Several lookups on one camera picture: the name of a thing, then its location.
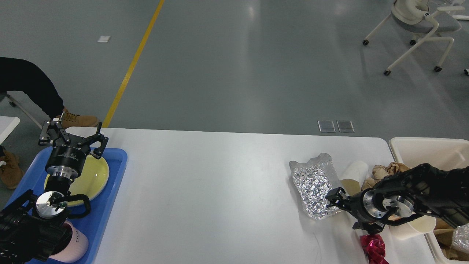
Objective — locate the blue plastic tray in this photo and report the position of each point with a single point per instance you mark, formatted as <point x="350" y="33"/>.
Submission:
<point x="94" y="224"/>

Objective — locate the tan work boot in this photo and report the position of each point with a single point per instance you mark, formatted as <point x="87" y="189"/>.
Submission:
<point x="69" y="119"/>
<point x="10" y="172"/>

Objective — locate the person in black clothes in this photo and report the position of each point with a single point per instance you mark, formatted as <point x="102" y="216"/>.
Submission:
<point x="24" y="76"/>

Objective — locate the white paper cup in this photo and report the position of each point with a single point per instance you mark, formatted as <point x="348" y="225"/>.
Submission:
<point x="354" y="176"/>
<point x="420" y="226"/>

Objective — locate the beige plastic bin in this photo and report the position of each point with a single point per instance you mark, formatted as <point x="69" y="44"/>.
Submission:
<point x="445" y="154"/>

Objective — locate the pink ribbed mug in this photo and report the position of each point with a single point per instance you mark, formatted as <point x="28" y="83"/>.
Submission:
<point x="72" y="247"/>

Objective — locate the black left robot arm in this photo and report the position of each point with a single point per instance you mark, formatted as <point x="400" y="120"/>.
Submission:
<point x="32" y="226"/>

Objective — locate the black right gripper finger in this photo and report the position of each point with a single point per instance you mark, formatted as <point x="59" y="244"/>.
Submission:
<point x="369" y="227"/>
<point x="339" y="198"/>

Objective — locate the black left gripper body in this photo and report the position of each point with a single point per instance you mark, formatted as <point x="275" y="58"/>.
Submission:
<point x="66" y="161"/>

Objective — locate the red snack wrapper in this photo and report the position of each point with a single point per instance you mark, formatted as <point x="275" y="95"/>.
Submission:
<point x="374" y="248"/>

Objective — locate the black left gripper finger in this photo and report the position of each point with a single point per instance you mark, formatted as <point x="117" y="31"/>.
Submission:
<point x="53" y="134"/>
<point x="84" y="144"/>

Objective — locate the white paper scrap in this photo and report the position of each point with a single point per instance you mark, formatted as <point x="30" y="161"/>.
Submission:
<point x="103" y="39"/>

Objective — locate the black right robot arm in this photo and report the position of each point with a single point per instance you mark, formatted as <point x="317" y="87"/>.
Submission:
<point x="406" y="196"/>

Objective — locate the metal floor plate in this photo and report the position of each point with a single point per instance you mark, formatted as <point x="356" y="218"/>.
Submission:
<point x="345" y="126"/>
<point x="326" y="126"/>

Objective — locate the crumpled brown paper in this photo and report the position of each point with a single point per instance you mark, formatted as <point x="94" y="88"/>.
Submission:
<point x="380" y="172"/>

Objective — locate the right metal floor plate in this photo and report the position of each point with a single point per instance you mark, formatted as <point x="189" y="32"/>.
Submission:
<point x="345" y="126"/>

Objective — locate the left metal floor plate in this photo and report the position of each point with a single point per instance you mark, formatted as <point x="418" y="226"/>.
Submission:
<point x="326" y="126"/>

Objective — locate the wrapped package in bin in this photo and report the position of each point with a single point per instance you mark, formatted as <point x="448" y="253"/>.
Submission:
<point x="452" y="242"/>

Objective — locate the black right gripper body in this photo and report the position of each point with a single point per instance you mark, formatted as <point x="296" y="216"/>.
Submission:
<point x="366" y="206"/>

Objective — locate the yellow plastic plate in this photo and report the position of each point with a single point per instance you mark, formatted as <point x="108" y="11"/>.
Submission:
<point x="91" y="182"/>

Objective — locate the white office chair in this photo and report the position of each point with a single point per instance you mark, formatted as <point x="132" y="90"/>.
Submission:
<point x="425" y="24"/>

